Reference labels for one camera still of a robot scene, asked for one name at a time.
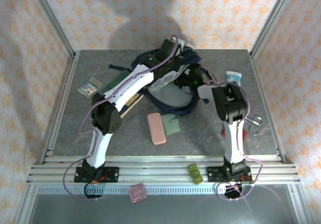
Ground navy blue backpack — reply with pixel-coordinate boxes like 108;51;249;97
109;45;214;117

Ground sage green wallet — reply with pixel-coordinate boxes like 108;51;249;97
161;114;181;136

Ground dark green pouch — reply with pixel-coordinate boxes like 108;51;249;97
101;69;131;94

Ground blue book with tan edge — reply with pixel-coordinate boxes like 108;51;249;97
120;92;145;118

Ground pink pencil case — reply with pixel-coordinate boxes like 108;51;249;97
147;113;167;146

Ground silver scissors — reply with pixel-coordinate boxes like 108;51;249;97
245;116;263;136

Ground blue wet wipes pack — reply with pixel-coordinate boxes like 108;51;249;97
225;70;243;85

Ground small clear tissue packet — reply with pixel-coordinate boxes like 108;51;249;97
77;77;102;99

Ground pink square pad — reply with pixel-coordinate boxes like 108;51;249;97
128;183;148;204

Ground aluminium side rail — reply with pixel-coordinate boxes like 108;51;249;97
40;50;80;164
250;52;284;162

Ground aluminium frame post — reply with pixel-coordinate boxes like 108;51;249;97
288;183;308;224
15;185;37;224
27;0;77;59
249;0;298;59

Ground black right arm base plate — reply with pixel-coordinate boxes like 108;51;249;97
207;166;252;184

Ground aluminium front rail beam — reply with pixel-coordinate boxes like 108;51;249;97
26;155;300;186

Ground slotted metal cable duct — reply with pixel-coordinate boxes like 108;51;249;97
35;185;293;195

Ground black round cable port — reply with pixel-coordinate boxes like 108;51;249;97
84;183;104;200
223;183;243;201

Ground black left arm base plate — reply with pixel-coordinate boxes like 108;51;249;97
74;167;120;184

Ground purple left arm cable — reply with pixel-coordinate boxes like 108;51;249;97
62;35;184;202

